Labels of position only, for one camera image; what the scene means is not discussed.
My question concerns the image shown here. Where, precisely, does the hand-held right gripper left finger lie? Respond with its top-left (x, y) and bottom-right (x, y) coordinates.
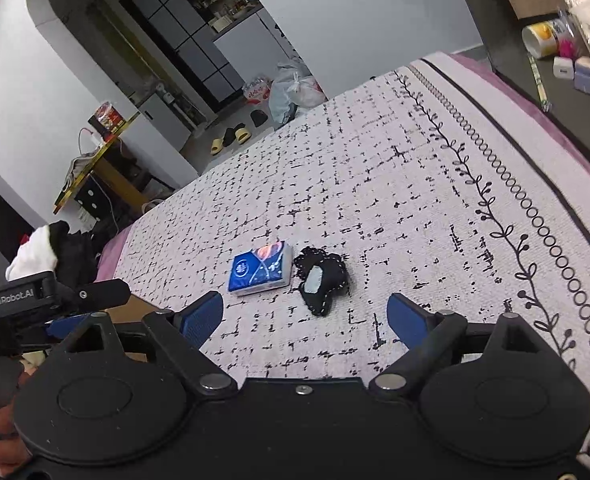
top-left (60, 291), bottom-right (238, 401)

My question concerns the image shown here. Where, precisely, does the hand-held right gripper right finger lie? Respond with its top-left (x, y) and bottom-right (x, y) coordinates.
top-left (369, 293), bottom-right (550, 402)

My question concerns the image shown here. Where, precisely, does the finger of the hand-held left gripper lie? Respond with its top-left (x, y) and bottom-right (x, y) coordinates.
top-left (45, 311), bottom-right (96, 338)
top-left (58, 279), bottom-right (130, 312)

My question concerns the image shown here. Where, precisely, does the brown cardboard box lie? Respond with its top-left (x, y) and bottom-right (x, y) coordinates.
top-left (88, 294), bottom-right (176, 363)

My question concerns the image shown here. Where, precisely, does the blue tissue packet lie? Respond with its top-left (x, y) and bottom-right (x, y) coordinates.
top-left (227, 241), bottom-right (294, 297)

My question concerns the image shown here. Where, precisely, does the black lace-edged pouch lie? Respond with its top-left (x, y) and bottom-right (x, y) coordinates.
top-left (293, 246), bottom-right (350, 317)

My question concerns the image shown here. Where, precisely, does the person's left hand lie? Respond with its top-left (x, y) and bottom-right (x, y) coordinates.
top-left (0, 392), bottom-right (33, 478)

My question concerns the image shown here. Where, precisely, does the black clothing pile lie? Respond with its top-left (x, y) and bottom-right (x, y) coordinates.
top-left (50, 221), bottom-right (101, 286)

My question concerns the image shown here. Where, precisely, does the round table with yellow legs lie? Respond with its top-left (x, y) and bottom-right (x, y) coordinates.
top-left (52, 112), bottom-right (176, 216)

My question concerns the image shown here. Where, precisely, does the white black-patterned blanket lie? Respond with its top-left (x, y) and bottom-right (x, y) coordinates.
top-left (98, 51), bottom-right (590, 478)

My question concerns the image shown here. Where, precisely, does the red box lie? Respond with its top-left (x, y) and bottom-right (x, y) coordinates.
top-left (89, 101), bottom-right (126, 142)

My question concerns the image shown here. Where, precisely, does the red and white packet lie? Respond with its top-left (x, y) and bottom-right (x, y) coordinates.
top-left (242, 76), bottom-right (275, 106)

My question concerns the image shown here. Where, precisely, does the grey plastic bag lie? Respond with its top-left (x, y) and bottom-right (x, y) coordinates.
top-left (267, 57), bottom-right (321, 126)

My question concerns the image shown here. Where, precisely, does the white plastic bag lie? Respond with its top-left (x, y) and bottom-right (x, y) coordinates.
top-left (295, 82), bottom-right (328, 113)

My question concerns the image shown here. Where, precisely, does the grey chair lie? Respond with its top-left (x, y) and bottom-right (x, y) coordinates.
top-left (445, 0), bottom-right (590, 181)

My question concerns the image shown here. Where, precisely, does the black-framed glass door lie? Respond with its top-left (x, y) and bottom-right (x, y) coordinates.
top-left (120, 0), bottom-right (246, 111)

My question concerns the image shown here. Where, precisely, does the yellow-green stick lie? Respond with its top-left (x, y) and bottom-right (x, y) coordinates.
top-left (527, 55), bottom-right (550, 111)

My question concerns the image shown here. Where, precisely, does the white cabinet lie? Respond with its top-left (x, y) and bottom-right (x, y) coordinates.
top-left (212, 10), bottom-right (296, 91)

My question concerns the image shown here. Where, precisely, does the small pale blue box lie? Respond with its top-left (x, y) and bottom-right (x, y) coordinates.
top-left (573, 56), bottom-right (590, 97)

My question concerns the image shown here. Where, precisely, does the yellow-white tape roll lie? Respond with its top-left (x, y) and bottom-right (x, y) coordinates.
top-left (521, 20), bottom-right (560, 58)

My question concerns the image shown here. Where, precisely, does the white charger with cable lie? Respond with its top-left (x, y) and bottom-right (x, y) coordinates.
top-left (78, 127), bottom-right (106, 161)

